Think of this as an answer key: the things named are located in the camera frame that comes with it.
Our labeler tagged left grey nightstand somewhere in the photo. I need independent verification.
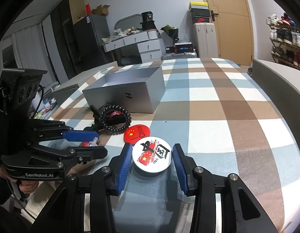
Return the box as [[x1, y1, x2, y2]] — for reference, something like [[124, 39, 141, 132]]
[[53, 61, 118, 105]]

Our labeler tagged small red clear clip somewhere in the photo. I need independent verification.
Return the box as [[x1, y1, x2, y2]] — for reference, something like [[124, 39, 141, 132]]
[[82, 137, 98, 147]]

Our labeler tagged grey nightstand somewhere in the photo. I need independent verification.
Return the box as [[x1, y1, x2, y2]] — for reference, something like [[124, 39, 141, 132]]
[[53, 61, 118, 105], [251, 59, 300, 149]]

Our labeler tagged white dresser desk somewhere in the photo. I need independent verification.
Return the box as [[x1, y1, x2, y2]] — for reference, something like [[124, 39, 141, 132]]
[[103, 30, 165, 63]]

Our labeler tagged wooden shoe rack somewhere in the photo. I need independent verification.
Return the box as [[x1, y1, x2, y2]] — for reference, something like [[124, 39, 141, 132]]
[[266, 13, 300, 71]]

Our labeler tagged wooden door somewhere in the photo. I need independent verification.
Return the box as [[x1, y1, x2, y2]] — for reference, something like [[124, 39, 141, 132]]
[[206, 0, 254, 66]]

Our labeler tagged white upright suitcase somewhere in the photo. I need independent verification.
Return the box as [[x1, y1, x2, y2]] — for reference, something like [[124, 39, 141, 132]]
[[193, 23, 218, 58]]

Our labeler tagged yellow shoe box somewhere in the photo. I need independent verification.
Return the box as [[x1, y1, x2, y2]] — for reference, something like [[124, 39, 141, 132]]
[[188, 1, 208, 11]]

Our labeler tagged grey open cardboard box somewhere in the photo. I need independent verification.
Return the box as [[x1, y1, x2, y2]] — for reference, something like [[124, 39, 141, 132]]
[[83, 67, 165, 114]]

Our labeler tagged silver flat suitcase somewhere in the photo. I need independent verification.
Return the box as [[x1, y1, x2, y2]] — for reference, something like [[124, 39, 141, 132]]
[[161, 52, 197, 61]]

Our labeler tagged black camera module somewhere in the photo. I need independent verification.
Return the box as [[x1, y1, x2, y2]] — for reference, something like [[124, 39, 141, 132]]
[[0, 68, 47, 119]]

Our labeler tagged person's left hand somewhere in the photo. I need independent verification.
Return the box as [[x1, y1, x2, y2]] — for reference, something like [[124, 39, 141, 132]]
[[0, 166, 39, 194]]

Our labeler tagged red I China badge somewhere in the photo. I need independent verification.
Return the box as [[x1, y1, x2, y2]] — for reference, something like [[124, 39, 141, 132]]
[[124, 124, 151, 145]]

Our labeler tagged black red flat box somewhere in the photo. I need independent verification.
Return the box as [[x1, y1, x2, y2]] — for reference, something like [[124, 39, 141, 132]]
[[174, 42, 194, 54]]

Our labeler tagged right grey nightstand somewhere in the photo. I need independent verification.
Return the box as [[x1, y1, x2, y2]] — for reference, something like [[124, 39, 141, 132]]
[[251, 59, 300, 149]]

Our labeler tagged white China flag badge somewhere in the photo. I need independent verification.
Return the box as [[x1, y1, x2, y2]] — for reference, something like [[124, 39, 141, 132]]
[[132, 136, 173, 174]]

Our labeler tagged black red shoe box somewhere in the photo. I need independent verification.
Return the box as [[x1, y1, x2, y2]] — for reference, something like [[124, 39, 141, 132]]
[[191, 9, 211, 24]]

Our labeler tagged black refrigerator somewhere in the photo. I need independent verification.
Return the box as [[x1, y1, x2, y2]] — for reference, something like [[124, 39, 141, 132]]
[[74, 14, 113, 73]]

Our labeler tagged black bead bracelet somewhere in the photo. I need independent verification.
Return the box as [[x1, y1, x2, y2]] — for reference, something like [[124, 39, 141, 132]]
[[99, 104, 132, 134]]

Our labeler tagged plaid checkered bedspread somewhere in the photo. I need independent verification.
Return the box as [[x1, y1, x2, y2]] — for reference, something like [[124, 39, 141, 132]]
[[26, 57, 300, 233]]

